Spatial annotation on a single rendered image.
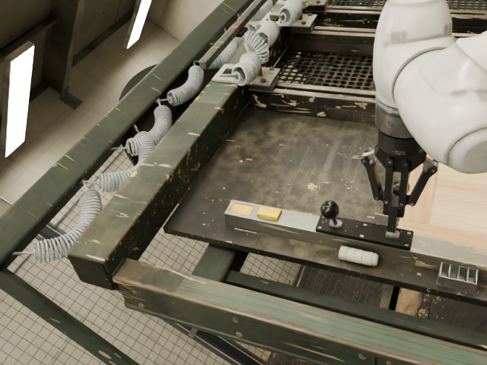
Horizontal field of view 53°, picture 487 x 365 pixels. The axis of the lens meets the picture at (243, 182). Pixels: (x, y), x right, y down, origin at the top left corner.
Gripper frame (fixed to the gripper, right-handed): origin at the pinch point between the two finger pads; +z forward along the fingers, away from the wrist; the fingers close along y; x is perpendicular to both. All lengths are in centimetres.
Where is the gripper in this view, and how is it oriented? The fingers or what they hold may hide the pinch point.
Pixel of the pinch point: (393, 214)
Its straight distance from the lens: 97.2
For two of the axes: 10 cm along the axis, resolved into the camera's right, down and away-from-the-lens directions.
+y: 9.2, 1.6, -3.6
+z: 1.2, 7.5, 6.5
